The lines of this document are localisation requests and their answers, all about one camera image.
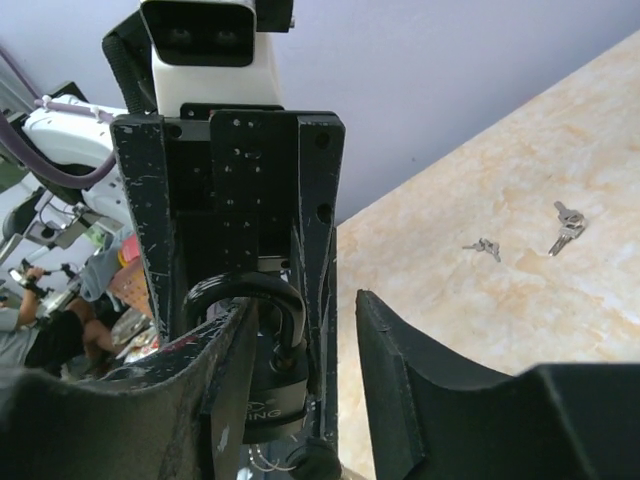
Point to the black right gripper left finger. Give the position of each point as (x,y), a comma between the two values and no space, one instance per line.
(176,414)

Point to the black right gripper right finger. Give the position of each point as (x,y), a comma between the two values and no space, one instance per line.
(435,414)

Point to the small silver key pair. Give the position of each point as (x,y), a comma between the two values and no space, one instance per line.
(486,246)

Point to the black-headed key bunch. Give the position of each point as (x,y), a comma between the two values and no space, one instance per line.
(314,459)

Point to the person in background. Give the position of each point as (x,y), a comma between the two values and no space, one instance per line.
(48,345)

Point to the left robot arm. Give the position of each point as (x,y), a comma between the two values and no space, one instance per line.
(70,140)

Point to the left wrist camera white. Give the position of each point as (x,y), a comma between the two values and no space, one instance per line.
(214,52)

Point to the black Kaijing padlock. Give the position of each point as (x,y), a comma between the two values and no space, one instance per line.
(277,401)

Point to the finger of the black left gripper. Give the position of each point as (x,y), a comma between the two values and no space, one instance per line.
(320,148)
(140,150)

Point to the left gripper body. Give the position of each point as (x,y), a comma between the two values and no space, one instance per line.
(233,180)

